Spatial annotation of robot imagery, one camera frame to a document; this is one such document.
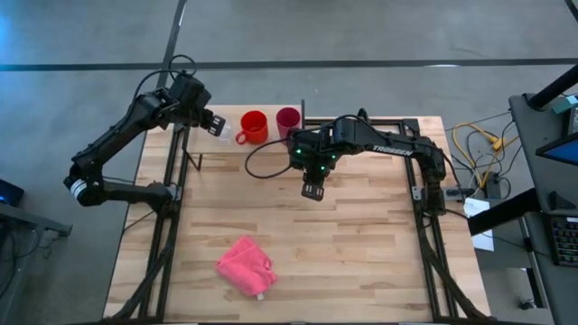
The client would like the black keyboard with lit keys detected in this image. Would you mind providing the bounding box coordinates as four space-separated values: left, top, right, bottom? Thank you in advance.
547 215 578 268

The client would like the black right arm cable loop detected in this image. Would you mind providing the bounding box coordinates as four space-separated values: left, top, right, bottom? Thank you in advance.
244 114 338 181

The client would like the screen with blue display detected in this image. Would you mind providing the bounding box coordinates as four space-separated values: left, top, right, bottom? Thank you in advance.
535 132 578 167

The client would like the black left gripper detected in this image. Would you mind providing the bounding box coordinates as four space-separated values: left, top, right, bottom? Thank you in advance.
169 71 227 138

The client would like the red mug with handle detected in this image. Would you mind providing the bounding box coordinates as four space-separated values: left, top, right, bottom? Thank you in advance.
235 110 270 146

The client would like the grey side desk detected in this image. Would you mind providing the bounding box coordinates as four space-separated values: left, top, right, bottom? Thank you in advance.
508 92 578 325

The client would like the black device with blue light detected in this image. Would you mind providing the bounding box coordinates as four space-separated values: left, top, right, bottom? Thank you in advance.
0 178 26 209

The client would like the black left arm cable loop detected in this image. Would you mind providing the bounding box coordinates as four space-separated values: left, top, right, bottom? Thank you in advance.
132 53 198 107

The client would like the grey stand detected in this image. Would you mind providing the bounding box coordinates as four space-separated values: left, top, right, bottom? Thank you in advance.
0 201 73 238

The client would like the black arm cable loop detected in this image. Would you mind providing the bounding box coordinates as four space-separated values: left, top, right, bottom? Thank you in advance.
132 53 198 107
244 114 338 181

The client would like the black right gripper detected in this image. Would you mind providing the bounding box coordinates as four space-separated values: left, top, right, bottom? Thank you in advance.
288 127 339 202

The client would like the white paper sheet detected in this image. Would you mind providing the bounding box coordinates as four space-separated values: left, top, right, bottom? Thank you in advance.
463 197 496 253

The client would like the teal box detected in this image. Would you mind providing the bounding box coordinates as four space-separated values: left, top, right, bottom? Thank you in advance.
552 93 578 115

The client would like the pink cloth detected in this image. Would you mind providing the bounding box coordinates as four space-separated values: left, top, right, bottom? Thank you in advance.
214 234 279 302

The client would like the pink plastic cup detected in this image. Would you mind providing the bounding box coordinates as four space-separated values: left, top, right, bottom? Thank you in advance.
275 107 303 141

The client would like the black power strip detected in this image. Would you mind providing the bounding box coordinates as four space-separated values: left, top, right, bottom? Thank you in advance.
444 186 476 200

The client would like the clear plastic cup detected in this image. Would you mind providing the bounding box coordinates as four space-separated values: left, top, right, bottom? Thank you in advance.
216 116 235 145

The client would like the black diagonal pole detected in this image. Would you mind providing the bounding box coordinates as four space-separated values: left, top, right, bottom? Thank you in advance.
527 64 578 111

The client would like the black aluminium table frame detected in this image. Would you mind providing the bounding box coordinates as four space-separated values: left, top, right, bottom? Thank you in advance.
102 115 491 324

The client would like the black slanted bar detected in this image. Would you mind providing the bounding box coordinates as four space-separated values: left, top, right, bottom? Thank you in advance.
466 188 542 237

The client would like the yellow cable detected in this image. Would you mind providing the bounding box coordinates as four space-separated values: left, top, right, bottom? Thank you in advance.
451 121 508 190

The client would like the wooden shelf with black legs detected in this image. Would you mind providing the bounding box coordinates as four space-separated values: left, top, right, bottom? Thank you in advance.
186 98 309 172

